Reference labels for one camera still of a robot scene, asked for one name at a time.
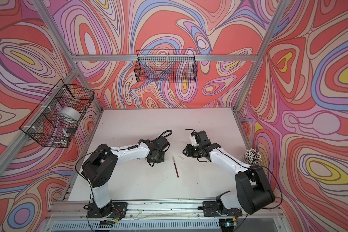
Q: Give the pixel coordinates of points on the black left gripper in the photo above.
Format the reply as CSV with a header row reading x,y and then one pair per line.
x,y
163,153

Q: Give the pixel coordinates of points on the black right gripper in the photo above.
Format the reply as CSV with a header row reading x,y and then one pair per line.
x,y
189,153

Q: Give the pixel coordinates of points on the red capped knife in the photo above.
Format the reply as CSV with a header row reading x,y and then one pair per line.
x,y
175,165

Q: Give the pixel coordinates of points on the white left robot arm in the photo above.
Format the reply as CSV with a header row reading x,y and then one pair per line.
x,y
97,169

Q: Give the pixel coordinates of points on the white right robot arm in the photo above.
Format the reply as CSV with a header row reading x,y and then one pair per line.
x,y
253,190

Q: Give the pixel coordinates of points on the clear cup of craft knives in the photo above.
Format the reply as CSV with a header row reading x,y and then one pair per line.
x,y
252,157

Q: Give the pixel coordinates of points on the white tape roll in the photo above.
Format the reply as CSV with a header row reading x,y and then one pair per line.
x,y
69,115

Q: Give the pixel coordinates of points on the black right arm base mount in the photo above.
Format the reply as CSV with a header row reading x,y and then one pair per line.
x,y
224,205

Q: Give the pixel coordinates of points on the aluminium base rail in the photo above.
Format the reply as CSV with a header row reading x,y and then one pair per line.
x,y
180,215

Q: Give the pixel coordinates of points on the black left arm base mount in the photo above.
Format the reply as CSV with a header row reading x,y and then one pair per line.
x,y
107,210

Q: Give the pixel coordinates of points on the black wire basket back wall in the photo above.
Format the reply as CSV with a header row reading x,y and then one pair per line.
x,y
166,66

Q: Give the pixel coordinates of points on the black wire basket wall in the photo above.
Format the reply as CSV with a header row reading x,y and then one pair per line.
x,y
166,66
46,127

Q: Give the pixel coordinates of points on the black wire basket left wall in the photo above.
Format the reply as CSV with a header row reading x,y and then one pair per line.
x,y
46,127

